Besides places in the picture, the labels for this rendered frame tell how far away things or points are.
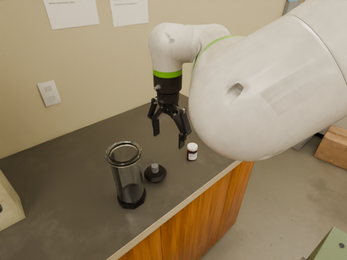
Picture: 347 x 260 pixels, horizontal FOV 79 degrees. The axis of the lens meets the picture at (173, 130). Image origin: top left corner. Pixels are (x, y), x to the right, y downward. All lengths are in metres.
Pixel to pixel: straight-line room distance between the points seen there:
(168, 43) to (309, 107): 0.46
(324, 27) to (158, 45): 0.46
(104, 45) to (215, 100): 1.03
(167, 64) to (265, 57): 0.45
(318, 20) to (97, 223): 0.75
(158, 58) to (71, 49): 0.59
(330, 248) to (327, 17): 0.46
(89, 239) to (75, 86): 0.72
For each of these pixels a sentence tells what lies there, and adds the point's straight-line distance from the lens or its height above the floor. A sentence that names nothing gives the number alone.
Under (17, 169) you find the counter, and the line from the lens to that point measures 1.11.
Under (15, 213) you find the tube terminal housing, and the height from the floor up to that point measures 0.98.
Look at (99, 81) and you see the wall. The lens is 1.21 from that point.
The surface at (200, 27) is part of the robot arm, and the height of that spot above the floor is 1.49.
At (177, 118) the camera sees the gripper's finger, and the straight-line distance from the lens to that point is 0.72.
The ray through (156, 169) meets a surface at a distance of 0.83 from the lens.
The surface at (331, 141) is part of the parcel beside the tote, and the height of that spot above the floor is 0.26.
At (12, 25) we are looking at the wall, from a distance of 1.07.
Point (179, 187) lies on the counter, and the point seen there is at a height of 0.94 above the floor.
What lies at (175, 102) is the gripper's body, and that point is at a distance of 0.69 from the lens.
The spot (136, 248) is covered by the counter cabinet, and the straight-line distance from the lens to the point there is 0.87.
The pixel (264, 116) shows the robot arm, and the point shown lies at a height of 1.50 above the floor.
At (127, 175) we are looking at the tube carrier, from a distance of 0.66.
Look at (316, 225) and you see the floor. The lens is 2.16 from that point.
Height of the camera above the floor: 1.59
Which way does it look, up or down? 36 degrees down
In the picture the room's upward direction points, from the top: straight up
